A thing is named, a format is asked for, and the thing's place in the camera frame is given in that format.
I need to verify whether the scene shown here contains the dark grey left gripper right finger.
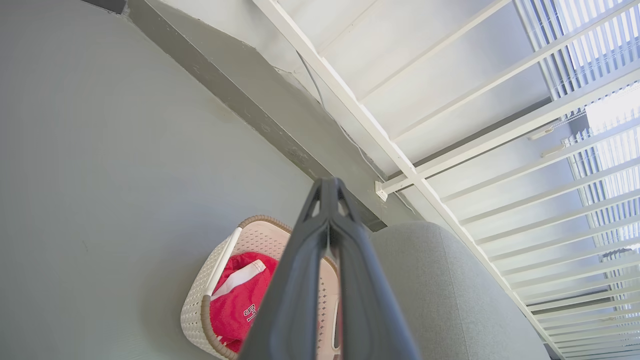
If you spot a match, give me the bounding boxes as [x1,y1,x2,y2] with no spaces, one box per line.
[329,178,421,360]

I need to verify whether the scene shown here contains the white window blinds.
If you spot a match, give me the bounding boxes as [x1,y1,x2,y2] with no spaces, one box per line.
[515,0,640,306]

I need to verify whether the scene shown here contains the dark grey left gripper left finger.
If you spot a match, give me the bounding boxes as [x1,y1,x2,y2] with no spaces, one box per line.
[239,178,332,360]

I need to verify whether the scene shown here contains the red basketball jersey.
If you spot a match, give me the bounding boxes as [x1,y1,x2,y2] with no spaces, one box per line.
[209,251,281,353]

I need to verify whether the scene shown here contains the grey skirting board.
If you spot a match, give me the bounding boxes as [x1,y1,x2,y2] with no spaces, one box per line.
[127,0,388,232]

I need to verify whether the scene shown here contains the grey fabric sofa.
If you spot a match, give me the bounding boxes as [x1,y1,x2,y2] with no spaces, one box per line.
[367,221,551,360]

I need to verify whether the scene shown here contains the thin white cable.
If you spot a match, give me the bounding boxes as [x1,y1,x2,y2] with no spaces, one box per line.
[296,50,417,215]

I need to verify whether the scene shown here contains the white metal rack frame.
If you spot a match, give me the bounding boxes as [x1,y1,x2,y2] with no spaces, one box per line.
[252,0,640,360]

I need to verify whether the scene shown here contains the cream perforated plastic laundry basket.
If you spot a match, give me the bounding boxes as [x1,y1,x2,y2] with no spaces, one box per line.
[180,215,343,360]

